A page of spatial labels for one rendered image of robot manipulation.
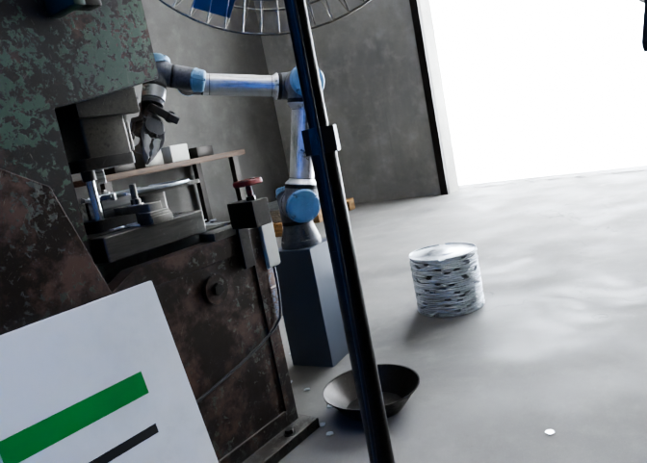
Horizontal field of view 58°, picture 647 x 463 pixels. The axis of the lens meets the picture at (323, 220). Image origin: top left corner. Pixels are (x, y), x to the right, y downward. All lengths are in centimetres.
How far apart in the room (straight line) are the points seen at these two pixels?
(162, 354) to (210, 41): 556
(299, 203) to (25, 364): 104
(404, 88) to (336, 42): 98
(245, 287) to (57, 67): 72
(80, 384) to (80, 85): 66
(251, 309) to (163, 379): 38
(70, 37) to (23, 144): 28
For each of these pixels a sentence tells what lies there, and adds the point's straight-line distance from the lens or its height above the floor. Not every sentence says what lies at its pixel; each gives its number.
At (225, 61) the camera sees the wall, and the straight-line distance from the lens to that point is 680.
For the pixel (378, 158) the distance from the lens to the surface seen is 644.
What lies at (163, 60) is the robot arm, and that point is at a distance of 199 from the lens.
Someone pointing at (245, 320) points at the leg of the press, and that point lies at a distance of 163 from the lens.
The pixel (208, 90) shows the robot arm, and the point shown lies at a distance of 210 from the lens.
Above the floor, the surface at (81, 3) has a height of 120.
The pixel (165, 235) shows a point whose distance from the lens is 149.
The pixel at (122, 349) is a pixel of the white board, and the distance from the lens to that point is 133.
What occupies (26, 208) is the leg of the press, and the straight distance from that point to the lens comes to 128.
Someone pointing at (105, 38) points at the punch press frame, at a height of 116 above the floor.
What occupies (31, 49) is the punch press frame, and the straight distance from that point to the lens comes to 143.
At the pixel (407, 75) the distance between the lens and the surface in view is 619.
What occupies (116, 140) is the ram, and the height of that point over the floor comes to 93.
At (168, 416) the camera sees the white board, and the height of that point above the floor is 30.
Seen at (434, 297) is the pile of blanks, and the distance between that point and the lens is 249.
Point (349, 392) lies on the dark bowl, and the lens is 193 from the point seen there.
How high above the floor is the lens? 84
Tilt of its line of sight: 8 degrees down
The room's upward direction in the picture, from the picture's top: 11 degrees counter-clockwise
